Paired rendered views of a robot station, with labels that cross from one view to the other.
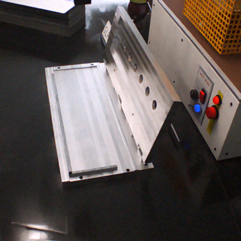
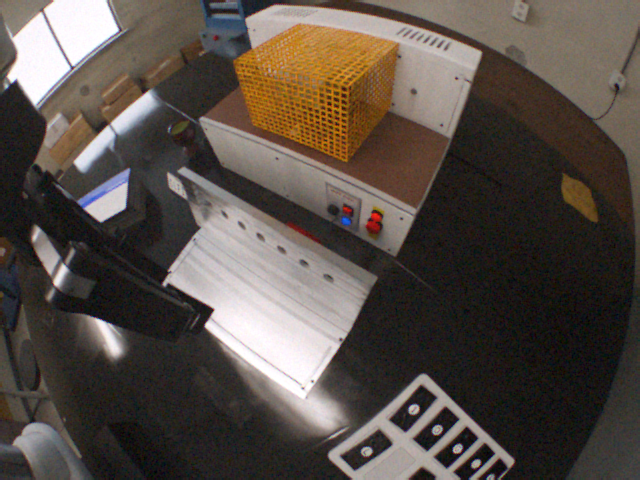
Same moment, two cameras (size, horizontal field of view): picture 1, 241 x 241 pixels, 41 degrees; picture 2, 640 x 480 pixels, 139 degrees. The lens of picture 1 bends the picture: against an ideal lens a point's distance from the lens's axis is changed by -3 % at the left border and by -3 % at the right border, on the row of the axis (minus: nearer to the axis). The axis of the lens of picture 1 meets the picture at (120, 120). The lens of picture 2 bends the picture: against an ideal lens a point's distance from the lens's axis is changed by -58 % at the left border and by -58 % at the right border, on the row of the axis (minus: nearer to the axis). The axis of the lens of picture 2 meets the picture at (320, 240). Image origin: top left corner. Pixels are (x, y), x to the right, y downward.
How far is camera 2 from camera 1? 0.44 m
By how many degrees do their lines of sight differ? 29
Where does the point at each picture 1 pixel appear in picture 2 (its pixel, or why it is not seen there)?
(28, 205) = (297, 432)
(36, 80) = not seen: hidden behind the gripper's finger
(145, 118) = (321, 288)
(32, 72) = not seen: hidden behind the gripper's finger
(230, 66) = (365, 168)
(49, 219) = (324, 427)
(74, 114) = (236, 319)
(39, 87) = not seen: hidden behind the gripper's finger
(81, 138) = (271, 342)
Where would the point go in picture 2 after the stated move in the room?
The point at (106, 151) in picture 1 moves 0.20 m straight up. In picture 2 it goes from (305, 337) to (289, 324)
